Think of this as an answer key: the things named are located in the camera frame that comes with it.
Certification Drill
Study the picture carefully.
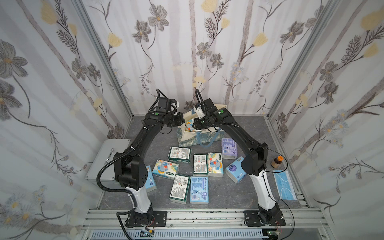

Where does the cream canvas tote bag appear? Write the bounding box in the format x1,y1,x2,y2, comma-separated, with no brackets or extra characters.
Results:
177,123,225,148

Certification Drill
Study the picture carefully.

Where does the green white tissue pack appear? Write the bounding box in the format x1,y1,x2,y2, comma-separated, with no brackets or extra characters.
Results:
170,175,191,205
193,154,208,177
168,147,192,164

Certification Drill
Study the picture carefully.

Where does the light blue purple-logo tissue pack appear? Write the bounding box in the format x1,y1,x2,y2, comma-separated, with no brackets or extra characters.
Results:
225,157,247,183

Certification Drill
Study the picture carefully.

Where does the light blue tissue pack front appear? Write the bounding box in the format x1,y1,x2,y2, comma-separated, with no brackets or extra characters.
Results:
190,177,209,205

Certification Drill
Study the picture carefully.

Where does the floral cartoon tissue pack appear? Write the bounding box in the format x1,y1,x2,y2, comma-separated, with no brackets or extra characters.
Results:
184,110,198,132

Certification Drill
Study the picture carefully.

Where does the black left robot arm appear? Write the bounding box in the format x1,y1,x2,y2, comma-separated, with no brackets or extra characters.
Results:
96,89,185,240

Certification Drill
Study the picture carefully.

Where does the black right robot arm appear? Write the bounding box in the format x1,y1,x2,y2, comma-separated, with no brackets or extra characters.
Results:
193,90,286,227

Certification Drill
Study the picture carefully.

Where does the green white tissue pack back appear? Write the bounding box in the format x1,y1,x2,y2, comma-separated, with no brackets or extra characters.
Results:
168,147,192,164

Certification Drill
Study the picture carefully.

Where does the purple tissue pack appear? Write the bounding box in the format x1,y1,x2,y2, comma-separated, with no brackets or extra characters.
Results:
221,138,238,160

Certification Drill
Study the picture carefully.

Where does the cartoon elephant tissue pack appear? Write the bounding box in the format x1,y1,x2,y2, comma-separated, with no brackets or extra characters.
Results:
208,153,224,177

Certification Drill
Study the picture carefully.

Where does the cartoon tissue pack tilted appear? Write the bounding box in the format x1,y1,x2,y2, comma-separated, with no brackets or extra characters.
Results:
152,160,179,180

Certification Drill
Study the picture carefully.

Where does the silver metal case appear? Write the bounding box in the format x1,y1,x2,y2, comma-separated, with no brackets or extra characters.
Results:
86,139,131,188

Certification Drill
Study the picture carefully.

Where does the light blue tissue pack left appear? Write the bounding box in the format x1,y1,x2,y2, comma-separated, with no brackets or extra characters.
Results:
145,166,157,193

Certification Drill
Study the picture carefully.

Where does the green white tissue pack front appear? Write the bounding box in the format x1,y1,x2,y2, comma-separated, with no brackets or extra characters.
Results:
170,175,191,205

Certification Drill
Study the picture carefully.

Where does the brown bottle orange cap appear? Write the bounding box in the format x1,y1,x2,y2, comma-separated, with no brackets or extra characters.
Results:
271,155,284,169

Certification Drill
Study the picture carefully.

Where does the blue face mask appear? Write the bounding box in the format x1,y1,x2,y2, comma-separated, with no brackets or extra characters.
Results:
273,170,297,201

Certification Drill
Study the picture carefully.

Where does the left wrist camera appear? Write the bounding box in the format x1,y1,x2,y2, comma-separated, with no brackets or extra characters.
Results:
171,99,180,114

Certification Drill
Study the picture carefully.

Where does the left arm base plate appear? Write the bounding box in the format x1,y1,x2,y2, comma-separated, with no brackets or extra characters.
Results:
124,211,168,228

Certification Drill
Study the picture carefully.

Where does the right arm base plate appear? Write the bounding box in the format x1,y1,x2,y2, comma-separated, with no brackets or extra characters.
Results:
244,211,286,227

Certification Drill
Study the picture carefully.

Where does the aluminium frame rail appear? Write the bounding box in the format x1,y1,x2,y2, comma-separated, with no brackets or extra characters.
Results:
80,208,334,240

